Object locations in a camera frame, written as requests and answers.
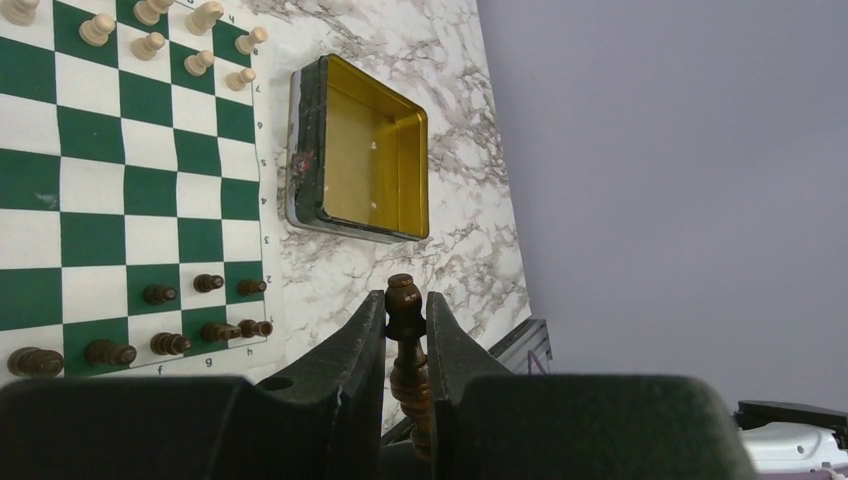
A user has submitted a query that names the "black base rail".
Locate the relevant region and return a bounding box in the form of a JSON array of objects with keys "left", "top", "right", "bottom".
[{"left": 376, "top": 318, "right": 553, "bottom": 480}]

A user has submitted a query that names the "right gold tin box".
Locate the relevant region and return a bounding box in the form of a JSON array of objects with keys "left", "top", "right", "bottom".
[{"left": 285, "top": 54, "right": 430, "bottom": 243}]

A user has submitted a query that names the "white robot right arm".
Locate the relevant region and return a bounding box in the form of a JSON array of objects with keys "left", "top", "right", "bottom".
[{"left": 426, "top": 292, "right": 847, "bottom": 479}]

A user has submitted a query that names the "dark pawn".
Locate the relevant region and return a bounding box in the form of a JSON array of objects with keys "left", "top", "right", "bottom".
[{"left": 143, "top": 284, "right": 179, "bottom": 305}]

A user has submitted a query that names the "light chess pieces row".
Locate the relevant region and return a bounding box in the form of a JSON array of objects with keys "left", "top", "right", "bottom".
[{"left": 1, "top": 1, "right": 268, "bottom": 108}]

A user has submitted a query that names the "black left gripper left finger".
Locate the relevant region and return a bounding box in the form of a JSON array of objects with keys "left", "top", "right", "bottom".
[{"left": 1, "top": 291, "right": 386, "bottom": 479}]

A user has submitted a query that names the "green white chess board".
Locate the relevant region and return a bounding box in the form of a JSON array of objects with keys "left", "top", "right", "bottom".
[{"left": 1, "top": 1, "right": 286, "bottom": 384}]

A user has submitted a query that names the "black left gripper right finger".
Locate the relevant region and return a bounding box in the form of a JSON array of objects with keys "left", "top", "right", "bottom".
[{"left": 426, "top": 292, "right": 756, "bottom": 479}]

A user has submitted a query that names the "tall dark chess piece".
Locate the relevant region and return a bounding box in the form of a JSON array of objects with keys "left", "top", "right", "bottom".
[{"left": 385, "top": 273, "right": 432, "bottom": 461}]

